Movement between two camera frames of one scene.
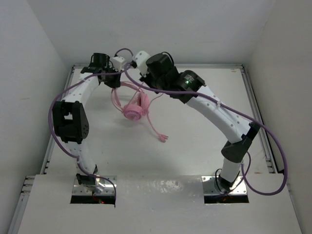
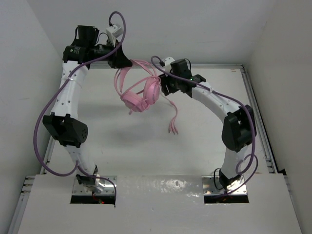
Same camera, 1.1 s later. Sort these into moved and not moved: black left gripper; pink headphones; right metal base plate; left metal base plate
Moved: pink headphones; black left gripper
Not moved: left metal base plate; right metal base plate
